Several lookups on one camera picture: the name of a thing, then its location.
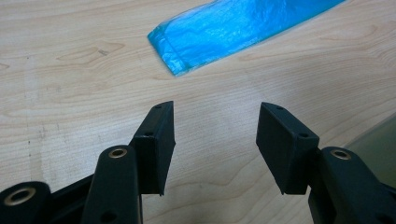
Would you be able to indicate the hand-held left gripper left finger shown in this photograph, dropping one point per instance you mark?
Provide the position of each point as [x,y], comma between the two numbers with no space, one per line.
[154,149]

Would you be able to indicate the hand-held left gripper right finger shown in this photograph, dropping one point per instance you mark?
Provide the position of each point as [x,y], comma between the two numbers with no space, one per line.
[285,149]

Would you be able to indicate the blue plastic bag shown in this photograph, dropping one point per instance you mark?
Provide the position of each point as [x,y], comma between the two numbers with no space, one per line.
[218,34]

